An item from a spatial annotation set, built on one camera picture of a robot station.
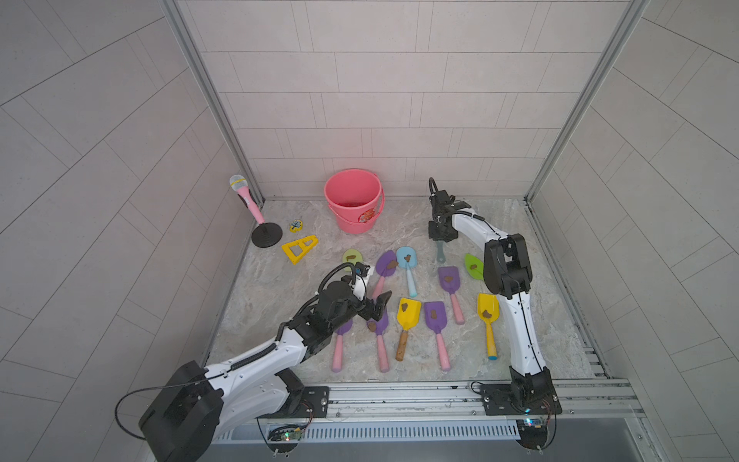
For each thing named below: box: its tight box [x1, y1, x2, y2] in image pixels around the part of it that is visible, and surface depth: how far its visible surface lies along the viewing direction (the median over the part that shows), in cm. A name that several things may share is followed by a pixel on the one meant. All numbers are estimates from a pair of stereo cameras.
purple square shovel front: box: [423, 301, 452, 372], surface depth 86 cm
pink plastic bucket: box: [324, 168, 385, 235], surface depth 99 cm
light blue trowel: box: [396, 246, 418, 298], surface depth 100 cm
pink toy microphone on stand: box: [229, 174, 283, 249], surface depth 104 cm
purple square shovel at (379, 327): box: [366, 308, 390, 373], surface depth 82 cm
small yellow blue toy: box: [288, 219, 304, 233], surface depth 107 cm
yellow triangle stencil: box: [280, 234, 319, 265], surface depth 102 cm
